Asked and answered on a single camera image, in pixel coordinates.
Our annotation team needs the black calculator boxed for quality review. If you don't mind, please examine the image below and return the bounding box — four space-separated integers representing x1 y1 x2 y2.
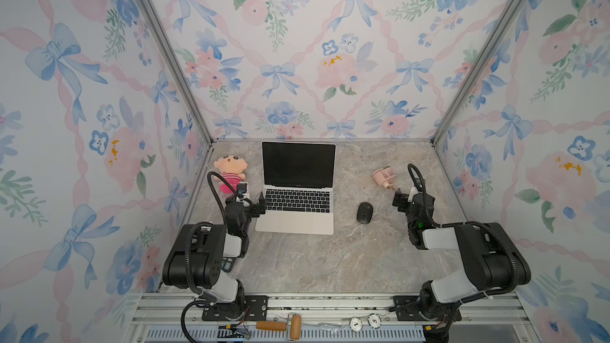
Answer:
222 257 236 273

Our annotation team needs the black mounting plate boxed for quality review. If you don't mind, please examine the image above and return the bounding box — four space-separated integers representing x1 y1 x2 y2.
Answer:
201 295 269 322
389 295 452 323

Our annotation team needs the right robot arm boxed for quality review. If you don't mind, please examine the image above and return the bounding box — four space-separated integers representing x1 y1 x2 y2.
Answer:
390 191 532 321

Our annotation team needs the black wireless mouse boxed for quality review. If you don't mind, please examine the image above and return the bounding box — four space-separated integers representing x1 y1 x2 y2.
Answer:
356 202 373 225

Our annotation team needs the pink plush doll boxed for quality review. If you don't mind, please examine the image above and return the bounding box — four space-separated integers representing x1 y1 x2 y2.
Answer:
214 155 248 195

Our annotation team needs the aluminium front rail frame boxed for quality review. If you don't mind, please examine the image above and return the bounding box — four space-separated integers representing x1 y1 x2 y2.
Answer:
124 292 539 342

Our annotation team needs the wooden handle roller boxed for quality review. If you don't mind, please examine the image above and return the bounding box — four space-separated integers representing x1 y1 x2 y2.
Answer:
256 314 302 342

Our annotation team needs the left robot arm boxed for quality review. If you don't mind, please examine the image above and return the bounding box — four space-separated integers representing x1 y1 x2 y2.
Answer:
162 195 265 321

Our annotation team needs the pink small toy appliance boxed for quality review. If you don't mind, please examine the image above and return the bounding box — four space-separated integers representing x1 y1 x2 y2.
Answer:
372 166 397 190

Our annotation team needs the silver laptop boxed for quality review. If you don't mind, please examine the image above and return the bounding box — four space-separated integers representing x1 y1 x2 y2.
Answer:
255 141 337 236

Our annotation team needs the white round knob right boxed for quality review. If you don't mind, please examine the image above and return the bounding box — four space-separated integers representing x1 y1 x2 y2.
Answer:
367 314 381 329

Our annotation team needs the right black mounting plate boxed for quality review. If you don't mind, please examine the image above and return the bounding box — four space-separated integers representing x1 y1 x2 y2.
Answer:
389 295 452 323

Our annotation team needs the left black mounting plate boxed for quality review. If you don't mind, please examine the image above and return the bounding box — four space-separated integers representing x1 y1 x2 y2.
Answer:
201 295 269 322

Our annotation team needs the white round knob left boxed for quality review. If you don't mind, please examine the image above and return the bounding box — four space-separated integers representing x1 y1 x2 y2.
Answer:
349 317 363 332

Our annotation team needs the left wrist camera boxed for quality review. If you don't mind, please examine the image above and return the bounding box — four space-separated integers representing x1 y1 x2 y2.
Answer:
236 182 249 199

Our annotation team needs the white round knob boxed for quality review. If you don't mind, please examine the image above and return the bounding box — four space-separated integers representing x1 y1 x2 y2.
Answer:
349 317 363 332
367 314 381 329

